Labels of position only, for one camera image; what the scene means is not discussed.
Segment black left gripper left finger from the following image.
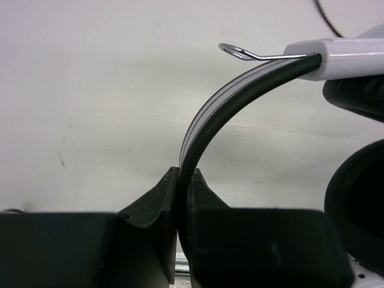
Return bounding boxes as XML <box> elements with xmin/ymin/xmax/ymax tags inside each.
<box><xmin>1</xmin><ymin>167</ymin><xmax>179</xmax><ymax>287</ymax></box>

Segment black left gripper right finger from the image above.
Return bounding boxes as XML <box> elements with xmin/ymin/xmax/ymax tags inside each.
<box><xmin>179</xmin><ymin>170</ymin><xmax>354</xmax><ymax>287</ymax></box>

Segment white and black headphones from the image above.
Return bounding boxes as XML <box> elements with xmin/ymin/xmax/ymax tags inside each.
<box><xmin>178</xmin><ymin>53</ymin><xmax>383</xmax><ymax>277</ymax></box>

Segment thin black headphone cable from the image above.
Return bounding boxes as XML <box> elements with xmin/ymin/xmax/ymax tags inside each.
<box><xmin>313</xmin><ymin>0</ymin><xmax>346</xmax><ymax>39</ymax></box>

